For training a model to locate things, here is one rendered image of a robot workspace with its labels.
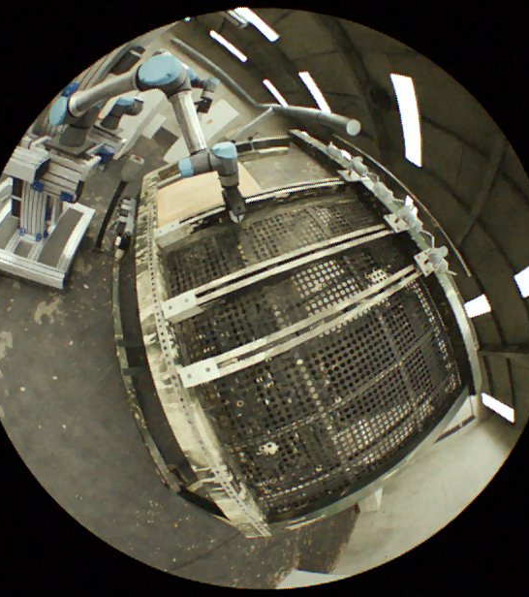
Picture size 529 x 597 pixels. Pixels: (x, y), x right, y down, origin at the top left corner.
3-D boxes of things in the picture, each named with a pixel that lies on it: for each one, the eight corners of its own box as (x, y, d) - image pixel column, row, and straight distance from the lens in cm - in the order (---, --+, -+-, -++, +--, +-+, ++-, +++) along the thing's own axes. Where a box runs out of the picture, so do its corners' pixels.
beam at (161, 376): (149, 185, 167) (143, 175, 163) (162, 179, 164) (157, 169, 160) (249, 522, 105) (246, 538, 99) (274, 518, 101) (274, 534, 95)
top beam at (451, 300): (287, 140, 180) (287, 130, 177) (296, 139, 185) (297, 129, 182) (462, 396, 125) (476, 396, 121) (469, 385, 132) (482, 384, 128)
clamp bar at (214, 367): (185, 363, 66) (143, 361, 45) (419, 258, 110) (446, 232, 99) (195, 391, 65) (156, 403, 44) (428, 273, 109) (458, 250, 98)
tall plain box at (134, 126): (109, 140, 472) (165, 70, 451) (131, 150, 461) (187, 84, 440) (92, 149, 391) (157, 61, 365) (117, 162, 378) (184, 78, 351)
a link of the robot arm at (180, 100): (162, 81, 96) (195, 172, 87) (152, 75, 86) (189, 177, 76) (190, 70, 94) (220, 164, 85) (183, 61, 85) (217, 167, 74)
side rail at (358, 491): (266, 509, 96) (266, 524, 89) (452, 385, 124) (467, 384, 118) (274, 518, 101) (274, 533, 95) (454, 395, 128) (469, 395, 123)
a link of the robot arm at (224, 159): (209, 143, 68) (234, 139, 68) (215, 170, 72) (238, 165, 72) (207, 151, 61) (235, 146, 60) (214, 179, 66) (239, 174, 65)
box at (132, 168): (120, 172, 163) (132, 153, 156) (133, 178, 164) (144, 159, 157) (117, 179, 152) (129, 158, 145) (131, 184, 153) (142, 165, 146)
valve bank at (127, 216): (111, 210, 150) (125, 183, 138) (128, 215, 152) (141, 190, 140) (101, 264, 113) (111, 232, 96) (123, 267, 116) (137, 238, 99)
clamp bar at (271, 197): (160, 236, 96) (137, 203, 83) (355, 182, 130) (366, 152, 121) (162, 251, 89) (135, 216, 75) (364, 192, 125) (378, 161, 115)
